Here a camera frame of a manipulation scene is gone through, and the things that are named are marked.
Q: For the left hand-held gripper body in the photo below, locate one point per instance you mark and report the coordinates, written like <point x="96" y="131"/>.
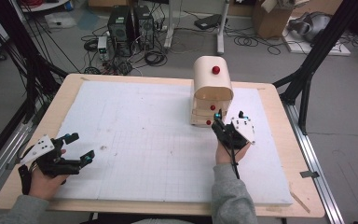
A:
<point x="45" y="163"/>

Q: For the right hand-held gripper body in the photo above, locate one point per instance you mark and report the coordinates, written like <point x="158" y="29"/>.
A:
<point x="236" y="133"/>

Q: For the cream cabinet with red knobs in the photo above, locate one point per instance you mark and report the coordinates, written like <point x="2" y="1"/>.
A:
<point x="213" y="90"/>

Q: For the person's left hand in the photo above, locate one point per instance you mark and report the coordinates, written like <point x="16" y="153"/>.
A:
<point x="45" y="185"/>

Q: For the person's right hand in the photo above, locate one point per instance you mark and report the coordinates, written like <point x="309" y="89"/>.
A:
<point x="225" y="155"/>

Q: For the white grid mat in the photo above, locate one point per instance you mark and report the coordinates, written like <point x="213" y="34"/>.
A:
<point x="143" y="140"/>

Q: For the grey tape piece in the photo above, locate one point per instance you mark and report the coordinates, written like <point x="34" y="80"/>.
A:
<point x="309" y="174"/>

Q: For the white metal stand leg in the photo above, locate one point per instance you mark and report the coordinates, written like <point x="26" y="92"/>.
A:
<point x="221" y="29"/>
<point x="168" y="26"/>

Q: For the thin wooden stick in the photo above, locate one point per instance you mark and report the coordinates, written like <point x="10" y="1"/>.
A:
<point x="300" y="202"/>

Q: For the small grey power supply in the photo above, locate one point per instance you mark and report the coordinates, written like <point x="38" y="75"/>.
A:
<point x="102" y="46"/>

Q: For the flat black device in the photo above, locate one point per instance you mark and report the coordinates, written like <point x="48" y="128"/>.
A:
<point x="209" y="21"/>

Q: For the open cardboard box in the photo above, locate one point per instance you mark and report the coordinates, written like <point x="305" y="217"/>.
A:
<point x="270" y="18"/>

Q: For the grey bag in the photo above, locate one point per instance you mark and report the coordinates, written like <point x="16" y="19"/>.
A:
<point x="312" y="23"/>

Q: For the black computer tower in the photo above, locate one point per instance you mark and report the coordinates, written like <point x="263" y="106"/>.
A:
<point x="119" y="29"/>
<point x="144" y="26"/>

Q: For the aluminium rail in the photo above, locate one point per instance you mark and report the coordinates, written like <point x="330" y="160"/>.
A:
<point x="315" y="161"/>
<point x="0" y="152"/>

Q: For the black metal frame stand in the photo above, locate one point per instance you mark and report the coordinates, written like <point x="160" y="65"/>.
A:
<point x="21" y="59"/>
<point x="317" y="53"/>

